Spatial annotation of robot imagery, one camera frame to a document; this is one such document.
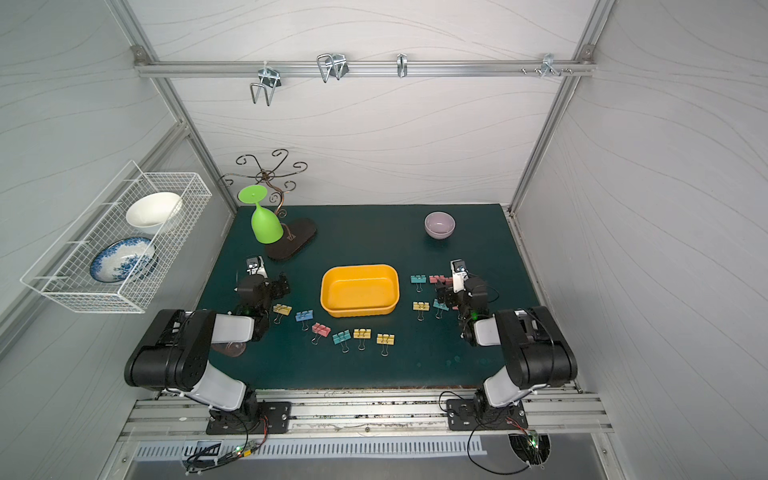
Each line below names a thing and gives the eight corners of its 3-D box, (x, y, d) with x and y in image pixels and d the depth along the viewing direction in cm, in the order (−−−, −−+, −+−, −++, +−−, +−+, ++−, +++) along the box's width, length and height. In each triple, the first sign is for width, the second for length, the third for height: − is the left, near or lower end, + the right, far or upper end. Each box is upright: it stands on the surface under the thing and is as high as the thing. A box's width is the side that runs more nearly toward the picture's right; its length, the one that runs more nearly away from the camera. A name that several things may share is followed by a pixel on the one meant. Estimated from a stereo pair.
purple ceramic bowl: (425, 239, 111) (426, 232, 108) (423, 218, 118) (424, 211, 114) (455, 239, 111) (457, 232, 108) (451, 218, 118) (453, 211, 114)
